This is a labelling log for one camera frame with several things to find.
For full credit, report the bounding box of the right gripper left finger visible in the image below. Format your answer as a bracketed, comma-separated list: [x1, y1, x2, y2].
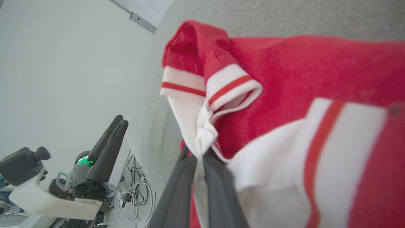
[148, 147, 198, 228]

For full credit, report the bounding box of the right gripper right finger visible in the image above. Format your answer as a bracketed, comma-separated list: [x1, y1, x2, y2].
[202, 151, 251, 228]

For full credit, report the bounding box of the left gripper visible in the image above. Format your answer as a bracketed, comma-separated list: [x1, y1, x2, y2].
[48, 114, 129, 223]

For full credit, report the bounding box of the red white sports shirt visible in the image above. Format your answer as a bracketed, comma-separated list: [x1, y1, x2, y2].
[160, 20, 405, 228]

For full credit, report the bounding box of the grey fabric sofa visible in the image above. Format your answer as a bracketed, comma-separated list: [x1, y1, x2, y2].
[125, 0, 405, 203]

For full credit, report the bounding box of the thin black cable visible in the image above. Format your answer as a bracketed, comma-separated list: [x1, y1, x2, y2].
[127, 155, 143, 203]

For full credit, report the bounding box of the thin white cable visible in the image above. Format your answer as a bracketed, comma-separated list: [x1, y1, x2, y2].
[113, 176, 156, 228]

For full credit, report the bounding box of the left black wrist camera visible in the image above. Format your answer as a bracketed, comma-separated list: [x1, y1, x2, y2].
[0, 146, 51, 187]

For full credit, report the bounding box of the grey wall skirting strip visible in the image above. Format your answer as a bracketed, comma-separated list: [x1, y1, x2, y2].
[109, 0, 158, 34]

